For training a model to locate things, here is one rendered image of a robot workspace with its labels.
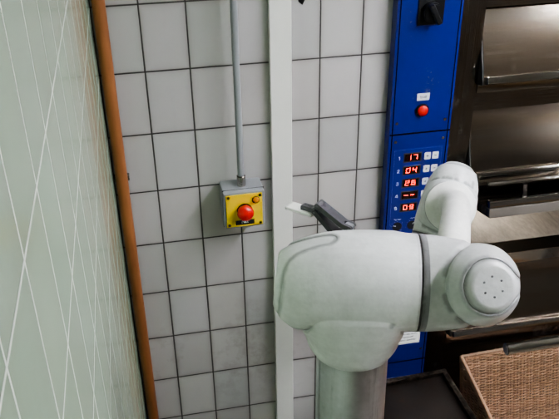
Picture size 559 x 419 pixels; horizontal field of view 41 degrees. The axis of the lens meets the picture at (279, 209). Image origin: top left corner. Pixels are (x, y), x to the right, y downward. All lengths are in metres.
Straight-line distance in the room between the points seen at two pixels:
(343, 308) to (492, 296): 0.18
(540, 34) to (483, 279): 1.11
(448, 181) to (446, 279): 0.59
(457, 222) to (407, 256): 0.40
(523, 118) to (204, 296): 0.96
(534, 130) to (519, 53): 0.24
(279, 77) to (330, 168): 0.29
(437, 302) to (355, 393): 0.19
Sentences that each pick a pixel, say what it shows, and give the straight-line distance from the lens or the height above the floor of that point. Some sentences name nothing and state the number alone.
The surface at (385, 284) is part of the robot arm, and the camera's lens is 0.95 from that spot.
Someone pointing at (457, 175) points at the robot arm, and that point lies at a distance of 1.55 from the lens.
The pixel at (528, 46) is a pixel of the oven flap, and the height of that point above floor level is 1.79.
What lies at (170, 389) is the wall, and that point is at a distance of 2.20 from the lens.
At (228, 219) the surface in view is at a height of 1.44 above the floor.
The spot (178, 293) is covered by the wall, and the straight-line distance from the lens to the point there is 1.99.
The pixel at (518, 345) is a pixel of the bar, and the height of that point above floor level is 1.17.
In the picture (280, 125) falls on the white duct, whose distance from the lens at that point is 1.78.
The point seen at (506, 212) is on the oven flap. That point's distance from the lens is 1.95.
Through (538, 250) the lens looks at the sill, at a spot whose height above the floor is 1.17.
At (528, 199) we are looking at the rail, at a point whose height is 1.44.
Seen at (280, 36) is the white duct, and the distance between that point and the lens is 1.70.
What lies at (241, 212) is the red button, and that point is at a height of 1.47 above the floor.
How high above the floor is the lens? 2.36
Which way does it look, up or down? 30 degrees down
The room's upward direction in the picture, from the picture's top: 1 degrees counter-clockwise
